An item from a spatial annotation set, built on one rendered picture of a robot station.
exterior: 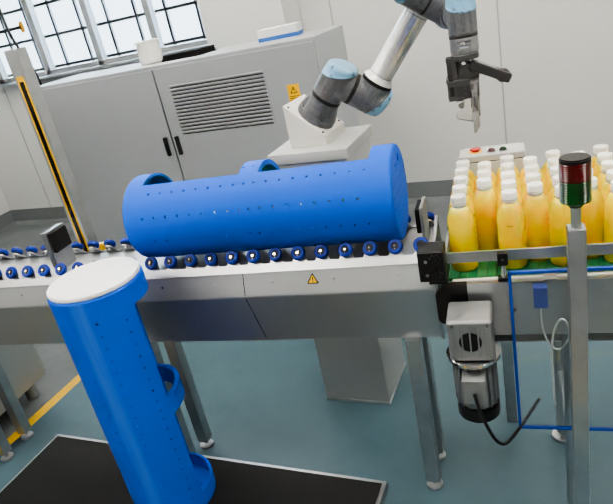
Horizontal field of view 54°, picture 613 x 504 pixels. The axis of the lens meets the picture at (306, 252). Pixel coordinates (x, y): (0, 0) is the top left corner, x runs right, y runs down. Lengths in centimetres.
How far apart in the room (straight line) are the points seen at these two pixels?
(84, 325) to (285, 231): 63
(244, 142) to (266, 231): 196
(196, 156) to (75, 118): 93
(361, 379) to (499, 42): 266
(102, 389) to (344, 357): 109
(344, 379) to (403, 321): 85
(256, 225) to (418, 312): 55
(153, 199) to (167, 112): 202
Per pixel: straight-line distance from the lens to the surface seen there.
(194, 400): 257
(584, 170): 136
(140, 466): 209
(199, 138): 386
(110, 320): 180
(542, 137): 459
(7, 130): 686
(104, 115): 424
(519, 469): 238
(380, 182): 166
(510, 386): 245
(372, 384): 264
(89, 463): 268
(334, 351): 260
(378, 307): 184
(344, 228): 172
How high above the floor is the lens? 168
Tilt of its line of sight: 23 degrees down
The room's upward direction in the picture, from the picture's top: 12 degrees counter-clockwise
